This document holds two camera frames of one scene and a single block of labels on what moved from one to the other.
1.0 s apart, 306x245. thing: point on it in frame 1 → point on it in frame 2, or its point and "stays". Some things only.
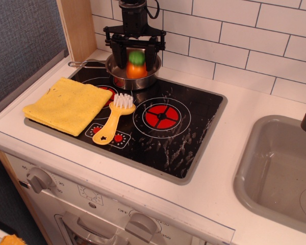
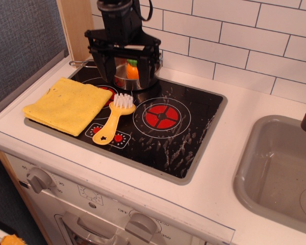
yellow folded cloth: x=69 y=106 stays
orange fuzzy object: x=12 y=240 stays
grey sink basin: x=275 y=176 stays
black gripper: x=134 y=31 → x=124 y=35
